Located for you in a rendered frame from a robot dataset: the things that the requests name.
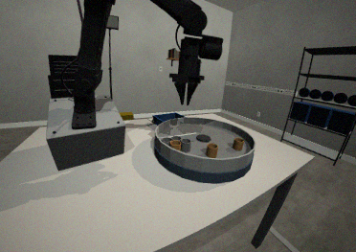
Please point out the bronze bushing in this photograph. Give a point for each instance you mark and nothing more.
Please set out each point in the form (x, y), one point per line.
(211, 153)
(237, 145)
(175, 145)

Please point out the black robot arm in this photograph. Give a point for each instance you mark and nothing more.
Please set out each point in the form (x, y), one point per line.
(88, 75)

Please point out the grey metal bushing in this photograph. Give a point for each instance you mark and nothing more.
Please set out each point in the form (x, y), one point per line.
(177, 138)
(166, 139)
(185, 147)

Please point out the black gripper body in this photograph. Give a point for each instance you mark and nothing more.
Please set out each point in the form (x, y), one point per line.
(187, 70)

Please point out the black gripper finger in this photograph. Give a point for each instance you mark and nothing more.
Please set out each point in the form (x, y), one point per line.
(190, 86)
(178, 86)

